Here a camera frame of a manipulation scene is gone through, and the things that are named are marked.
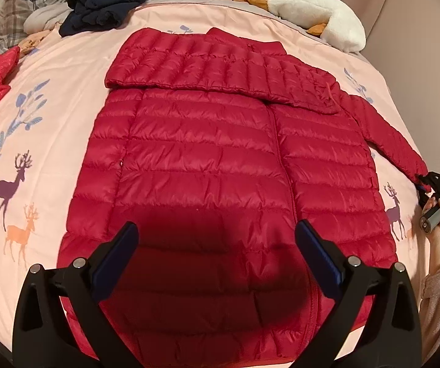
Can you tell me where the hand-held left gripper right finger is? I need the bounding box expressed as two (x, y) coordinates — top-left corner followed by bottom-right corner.
(295, 219), (423, 368)

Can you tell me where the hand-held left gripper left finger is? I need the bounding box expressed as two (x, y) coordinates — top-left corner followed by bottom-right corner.
(12, 221), (140, 368)

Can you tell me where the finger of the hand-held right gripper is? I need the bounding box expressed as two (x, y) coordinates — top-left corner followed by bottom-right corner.
(415, 175), (432, 197)

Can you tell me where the red puffer jacket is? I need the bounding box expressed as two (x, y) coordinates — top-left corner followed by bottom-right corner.
(56, 27), (430, 368)

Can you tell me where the pink deer printed duvet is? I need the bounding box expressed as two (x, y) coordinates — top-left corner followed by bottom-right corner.
(0, 0), (437, 368)

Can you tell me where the white plush goose toy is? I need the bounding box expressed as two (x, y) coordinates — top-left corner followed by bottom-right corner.
(195, 0), (366, 53)

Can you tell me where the orange patterned cloth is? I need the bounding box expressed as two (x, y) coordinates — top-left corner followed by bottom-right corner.
(18, 29), (52, 58)

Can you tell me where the beige crumpled cloth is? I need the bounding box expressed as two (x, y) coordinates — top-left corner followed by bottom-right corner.
(24, 6), (71, 35)

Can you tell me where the navy blue garment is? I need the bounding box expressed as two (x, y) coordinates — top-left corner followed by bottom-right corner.
(59, 0), (151, 38)

